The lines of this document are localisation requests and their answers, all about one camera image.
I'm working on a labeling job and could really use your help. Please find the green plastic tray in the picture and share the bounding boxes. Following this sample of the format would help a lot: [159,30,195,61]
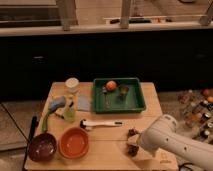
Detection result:
[92,77,146,113]

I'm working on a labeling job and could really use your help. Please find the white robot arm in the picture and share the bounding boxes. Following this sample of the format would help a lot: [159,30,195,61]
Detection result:
[127,114,213,171]

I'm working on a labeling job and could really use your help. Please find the orange bowl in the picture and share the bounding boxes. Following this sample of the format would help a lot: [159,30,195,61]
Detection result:
[58,127,89,159]

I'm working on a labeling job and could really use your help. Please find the orange fruit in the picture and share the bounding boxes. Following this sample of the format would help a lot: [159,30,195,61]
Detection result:
[106,80,117,91]

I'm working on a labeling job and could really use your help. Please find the white plastic cup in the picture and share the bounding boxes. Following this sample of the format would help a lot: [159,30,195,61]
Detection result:
[65,78,79,93]

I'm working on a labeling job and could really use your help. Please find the blue grey cloth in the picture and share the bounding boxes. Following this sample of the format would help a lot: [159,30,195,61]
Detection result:
[77,95,91,111]

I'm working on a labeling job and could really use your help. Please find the spice bottle rack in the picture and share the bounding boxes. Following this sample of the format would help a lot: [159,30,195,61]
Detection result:
[178,90,213,141]

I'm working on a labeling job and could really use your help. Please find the dark purple bowl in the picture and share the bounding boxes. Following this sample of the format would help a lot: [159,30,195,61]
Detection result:
[28,133,57,162]

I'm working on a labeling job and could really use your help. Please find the small metal cup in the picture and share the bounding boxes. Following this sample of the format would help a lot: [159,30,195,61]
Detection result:
[119,84,129,98]

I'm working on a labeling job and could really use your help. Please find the wooden table board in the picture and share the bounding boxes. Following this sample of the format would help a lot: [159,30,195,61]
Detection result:
[24,83,178,171]

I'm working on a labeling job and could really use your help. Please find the dark red grape bunch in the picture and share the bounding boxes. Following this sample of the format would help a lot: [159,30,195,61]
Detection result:
[127,128,139,157]

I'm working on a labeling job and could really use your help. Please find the white handled kitchen tool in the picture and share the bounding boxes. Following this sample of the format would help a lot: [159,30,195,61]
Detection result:
[80,119,123,130]

